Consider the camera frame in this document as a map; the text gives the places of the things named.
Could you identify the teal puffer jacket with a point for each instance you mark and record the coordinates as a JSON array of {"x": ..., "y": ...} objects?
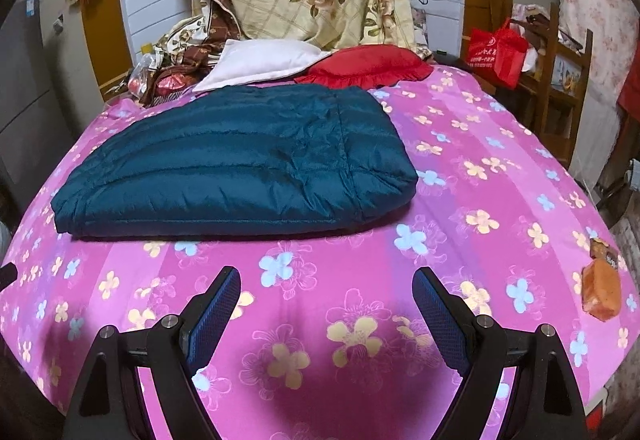
[{"x": 240, "y": 160}]

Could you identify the red shopping bag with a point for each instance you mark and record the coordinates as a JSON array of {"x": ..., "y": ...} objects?
[{"x": 495, "y": 53}]

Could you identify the brown floral blanket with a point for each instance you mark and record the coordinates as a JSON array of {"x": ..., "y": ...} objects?
[{"x": 192, "y": 35}]

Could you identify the grey refrigerator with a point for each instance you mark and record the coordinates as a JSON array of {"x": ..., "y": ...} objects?
[{"x": 27, "y": 85}]

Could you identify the wooden shelf rack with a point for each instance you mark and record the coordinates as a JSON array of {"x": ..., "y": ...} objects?
[{"x": 555, "y": 70}]

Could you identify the orange snack packet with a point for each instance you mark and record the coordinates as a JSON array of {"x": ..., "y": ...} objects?
[{"x": 601, "y": 287}]

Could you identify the white pillow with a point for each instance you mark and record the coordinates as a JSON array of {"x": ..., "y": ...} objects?
[{"x": 260, "y": 63}]

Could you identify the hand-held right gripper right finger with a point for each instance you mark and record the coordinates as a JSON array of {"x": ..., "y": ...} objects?
[{"x": 442, "y": 315}]

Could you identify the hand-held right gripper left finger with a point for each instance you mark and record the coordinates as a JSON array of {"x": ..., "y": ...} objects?
[{"x": 212, "y": 320}]

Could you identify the pink floral curtain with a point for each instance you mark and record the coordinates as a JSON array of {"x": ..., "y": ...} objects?
[{"x": 595, "y": 30}]

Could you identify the red ruffled pillow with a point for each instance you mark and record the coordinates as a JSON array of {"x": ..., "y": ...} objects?
[{"x": 370, "y": 65}]

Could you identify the pink floral bed sheet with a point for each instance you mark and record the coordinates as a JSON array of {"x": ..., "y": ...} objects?
[{"x": 400, "y": 245}]

